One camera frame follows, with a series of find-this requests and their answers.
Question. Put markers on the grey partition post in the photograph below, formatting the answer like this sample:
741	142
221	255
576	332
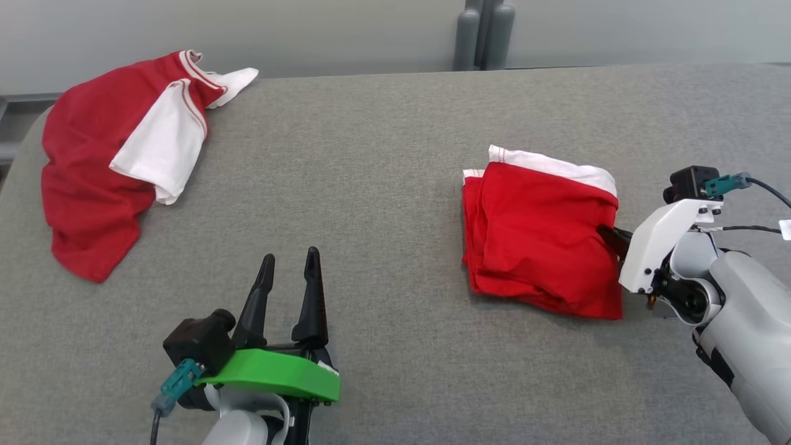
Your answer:
466	43

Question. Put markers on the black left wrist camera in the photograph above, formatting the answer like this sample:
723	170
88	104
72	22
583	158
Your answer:
198	343

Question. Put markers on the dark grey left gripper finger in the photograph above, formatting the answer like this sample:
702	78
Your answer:
312	315
256	315

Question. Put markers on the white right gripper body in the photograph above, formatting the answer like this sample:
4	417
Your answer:
649	247

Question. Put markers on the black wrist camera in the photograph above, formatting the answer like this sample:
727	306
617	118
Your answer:
689	184
198	343

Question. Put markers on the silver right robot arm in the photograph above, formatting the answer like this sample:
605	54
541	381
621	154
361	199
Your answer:
754	309

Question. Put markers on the grey partition base rail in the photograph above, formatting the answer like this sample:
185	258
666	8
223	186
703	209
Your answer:
31	97

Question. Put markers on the red white sleeved t-shirt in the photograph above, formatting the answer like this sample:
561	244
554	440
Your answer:
86	185

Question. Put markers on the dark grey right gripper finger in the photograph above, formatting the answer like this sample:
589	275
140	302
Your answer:
618	240

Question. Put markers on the red shorts white stripe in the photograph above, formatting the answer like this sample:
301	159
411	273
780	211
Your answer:
537	235

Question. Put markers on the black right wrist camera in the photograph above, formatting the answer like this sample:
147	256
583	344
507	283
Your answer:
689	184

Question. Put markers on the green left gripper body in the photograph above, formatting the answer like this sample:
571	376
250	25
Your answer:
278	371

